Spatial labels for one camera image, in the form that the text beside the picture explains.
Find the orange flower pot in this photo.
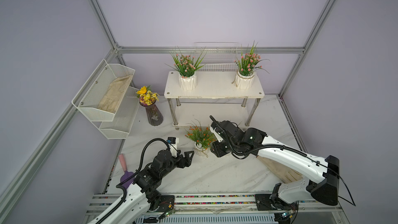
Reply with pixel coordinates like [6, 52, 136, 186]
[185, 121, 217, 158]

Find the pink flower pot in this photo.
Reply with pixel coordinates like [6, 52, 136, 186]
[168, 48, 207, 91]
[233, 41, 270, 90]

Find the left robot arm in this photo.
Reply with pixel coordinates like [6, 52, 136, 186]
[91, 138, 194, 224]

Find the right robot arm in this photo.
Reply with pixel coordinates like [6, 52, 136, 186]
[209, 116, 344, 208]

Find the white two-tier metal rack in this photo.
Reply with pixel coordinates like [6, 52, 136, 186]
[164, 72, 265, 129]

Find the purple glass vase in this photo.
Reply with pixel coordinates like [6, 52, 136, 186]
[140, 102, 164, 126]

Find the yellow artificial flower bouquet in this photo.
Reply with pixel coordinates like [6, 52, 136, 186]
[136, 86, 159, 106]

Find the beige work glove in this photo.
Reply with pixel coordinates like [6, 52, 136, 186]
[257, 156, 303, 184]

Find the beige cloth in basket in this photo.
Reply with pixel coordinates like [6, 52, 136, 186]
[97, 75, 133, 114]

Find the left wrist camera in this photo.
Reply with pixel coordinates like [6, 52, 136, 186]
[167, 137, 179, 158]

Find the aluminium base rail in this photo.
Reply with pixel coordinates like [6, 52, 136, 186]
[84, 192, 344, 217]

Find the white mesh lower wall basket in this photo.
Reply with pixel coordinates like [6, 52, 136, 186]
[99, 87, 140, 140]

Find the white mesh wall basket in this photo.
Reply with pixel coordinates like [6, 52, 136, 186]
[72, 60, 135, 122]
[99, 87, 140, 140]

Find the white wire wall basket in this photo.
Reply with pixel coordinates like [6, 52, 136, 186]
[194, 42, 240, 72]

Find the white mesh upper wall basket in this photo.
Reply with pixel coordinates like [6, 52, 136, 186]
[72, 60, 135, 122]

